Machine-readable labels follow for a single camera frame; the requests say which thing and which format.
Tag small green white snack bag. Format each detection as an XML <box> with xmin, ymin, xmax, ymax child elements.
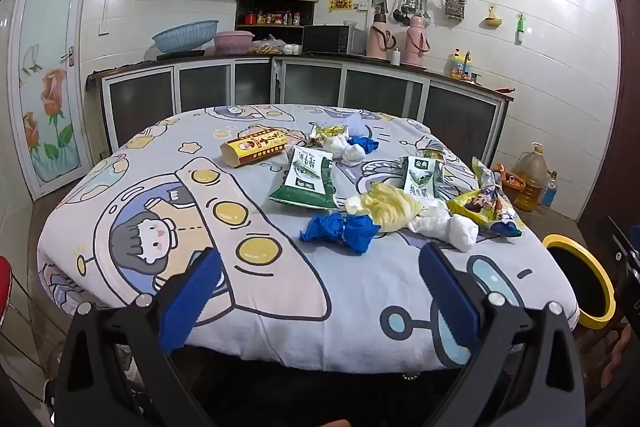
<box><xmin>400</xmin><ymin>154</ymin><xmax>446</xmax><ymax>202</ymax></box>

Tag blue plastic glove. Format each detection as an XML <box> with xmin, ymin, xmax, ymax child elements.
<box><xmin>346</xmin><ymin>134</ymin><xmax>382</xmax><ymax>155</ymax></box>
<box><xmin>299</xmin><ymin>213</ymin><xmax>382</xmax><ymax>255</ymax></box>

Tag large green white snack bag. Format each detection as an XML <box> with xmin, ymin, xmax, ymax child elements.
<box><xmin>268</xmin><ymin>146</ymin><xmax>340</xmax><ymax>210</ymax></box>

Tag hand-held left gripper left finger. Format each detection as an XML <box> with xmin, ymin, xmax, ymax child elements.
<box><xmin>52</xmin><ymin>248</ymin><xmax>224</xmax><ymax>427</ymax></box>

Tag black microwave oven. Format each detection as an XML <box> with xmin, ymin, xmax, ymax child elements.
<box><xmin>302</xmin><ymin>25</ymin><xmax>367</xmax><ymax>56</ymax></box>

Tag pale yellow cloth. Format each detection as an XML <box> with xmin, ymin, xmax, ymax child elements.
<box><xmin>345</xmin><ymin>183</ymin><xmax>425</xmax><ymax>234</ymax></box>

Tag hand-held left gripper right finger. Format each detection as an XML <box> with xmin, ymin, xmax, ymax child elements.
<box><xmin>419</xmin><ymin>240</ymin><xmax>587</xmax><ymax>427</ymax></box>

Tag orange plastic bag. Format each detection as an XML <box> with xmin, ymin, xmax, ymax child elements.
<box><xmin>492</xmin><ymin>163</ymin><xmax>527</xmax><ymax>195</ymax></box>

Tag yellow cartoon snack bag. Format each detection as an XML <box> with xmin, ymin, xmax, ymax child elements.
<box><xmin>446</xmin><ymin>157</ymin><xmax>526</xmax><ymax>239</ymax></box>

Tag row of seasoning jars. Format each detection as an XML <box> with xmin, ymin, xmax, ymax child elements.
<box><xmin>245</xmin><ymin>9</ymin><xmax>302</xmax><ymax>26</ymax></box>

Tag white tissue bundle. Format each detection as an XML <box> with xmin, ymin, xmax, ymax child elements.
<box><xmin>320</xmin><ymin>134</ymin><xmax>368</xmax><ymax>166</ymax></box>
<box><xmin>406</xmin><ymin>199</ymin><xmax>481</xmax><ymax>253</ymax></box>

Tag yellow foil snack wrapper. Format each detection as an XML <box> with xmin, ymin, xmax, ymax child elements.
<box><xmin>307</xmin><ymin>122</ymin><xmax>351</xmax><ymax>142</ymax></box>

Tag yellow detergent bottle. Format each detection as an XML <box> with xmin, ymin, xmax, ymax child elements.
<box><xmin>450</xmin><ymin>48</ymin><xmax>475</xmax><ymax>80</ymax></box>

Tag plastic bag of food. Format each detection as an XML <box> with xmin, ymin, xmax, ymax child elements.
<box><xmin>248</xmin><ymin>34</ymin><xmax>303</xmax><ymax>56</ymax></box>

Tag kitchen counter cabinet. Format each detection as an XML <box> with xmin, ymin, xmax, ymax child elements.
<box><xmin>87</xmin><ymin>56</ymin><xmax>515</xmax><ymax>168</ymax></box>

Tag flower painted door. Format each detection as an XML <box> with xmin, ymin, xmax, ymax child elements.
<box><xmin>7</xmin><ymin>0</ymin><xmax>100</xmax><ymax>202</ymax></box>

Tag blue drink bottle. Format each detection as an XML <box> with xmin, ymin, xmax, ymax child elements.
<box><xmin>540</xmin><ymin>171</ymin><xmax>558</xmax><ymax>208</ymax></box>

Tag row of hanging kitchen utensils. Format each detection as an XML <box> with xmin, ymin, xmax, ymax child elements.
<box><xmin>390</xmin><ymin>0</ymin><xmax>432</xmax><ymax>26</ymax></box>

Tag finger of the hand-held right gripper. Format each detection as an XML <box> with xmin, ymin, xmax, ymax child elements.
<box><xmin>606</xmin><ymin>215</ymin><xmax>640</xmax><ymax>305</ymax></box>

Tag pink plastic basin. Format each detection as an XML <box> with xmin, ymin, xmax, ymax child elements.
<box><xmin>213</xmin><ymin>31</ymin><xmax>256</xmax><ymax>56</ymax></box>

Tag yellow red snack carton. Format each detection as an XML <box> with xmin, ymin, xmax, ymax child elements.
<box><xmin>220</xmin><ymin>127</ymin><xmax>291</xmax><ymax>168</ymax></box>

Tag large cooking oil bottle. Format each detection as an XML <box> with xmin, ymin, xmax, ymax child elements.
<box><xmin>512</xmin><ymin>143</ymin><xmax>549</xmax><ymax>212</ymax></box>

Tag pink thermos brown top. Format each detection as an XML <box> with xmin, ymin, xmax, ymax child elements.
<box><xmin>366</xmin><ymin>11</ymin><xmax>397</xmax><ymax>58</ymax></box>

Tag yellow rimmed trash bin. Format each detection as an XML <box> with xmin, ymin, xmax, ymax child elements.
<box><xmin>542</xmin><ymin>233</ymin><xmax>616</xmax><ymax>330</ymax></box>

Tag red stool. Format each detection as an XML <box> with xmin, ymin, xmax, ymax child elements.
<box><xmin>0</xmin><ymin>255</ymin><xmax>13</xmax><ymax>333</ymax></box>

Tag white foam mesh sleeve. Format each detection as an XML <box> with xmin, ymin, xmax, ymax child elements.
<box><xmin>345</xmin><ymin>116</ymin><xmax>373</xmax><ymax>136</ymax></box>

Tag blue plastic basket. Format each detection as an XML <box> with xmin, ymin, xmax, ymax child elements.
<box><xmin>152</xmin><ymin>20</ymin><xmax>220</xmax><ymax>54</ymax></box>

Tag cartoon printed blanket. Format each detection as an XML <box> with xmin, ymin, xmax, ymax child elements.
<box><xmin>36</xmin><ymin>103</ymin><xmax>580</xmax><ymax>370</ymax></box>

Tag dark corner shelf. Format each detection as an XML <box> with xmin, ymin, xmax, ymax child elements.
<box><xmin>233</xmin><ymin>0</ymin><xmax>319</xmax><ymax>45</ymax></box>

